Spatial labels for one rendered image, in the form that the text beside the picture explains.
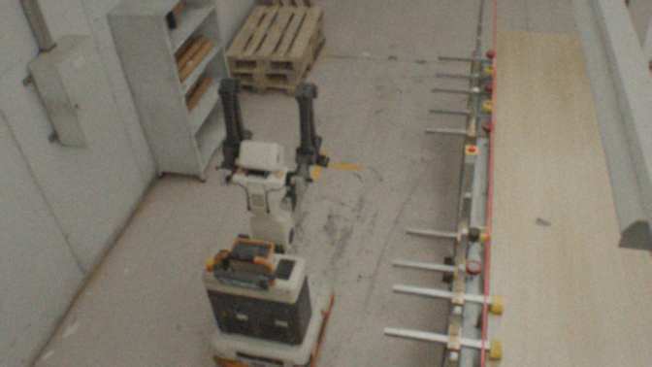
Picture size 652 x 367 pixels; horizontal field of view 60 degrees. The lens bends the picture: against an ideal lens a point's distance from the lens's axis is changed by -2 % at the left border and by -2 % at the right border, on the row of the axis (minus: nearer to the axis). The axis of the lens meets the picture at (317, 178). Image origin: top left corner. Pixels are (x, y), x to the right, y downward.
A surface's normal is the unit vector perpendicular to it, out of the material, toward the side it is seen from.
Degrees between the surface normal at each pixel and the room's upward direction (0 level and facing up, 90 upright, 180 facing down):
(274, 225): 82
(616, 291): 0
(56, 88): 90
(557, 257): 0
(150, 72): 90
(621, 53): 0
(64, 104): 90
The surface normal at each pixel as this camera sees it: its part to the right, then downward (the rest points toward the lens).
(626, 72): -0.07, -0.76
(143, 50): -0.24, 0.64
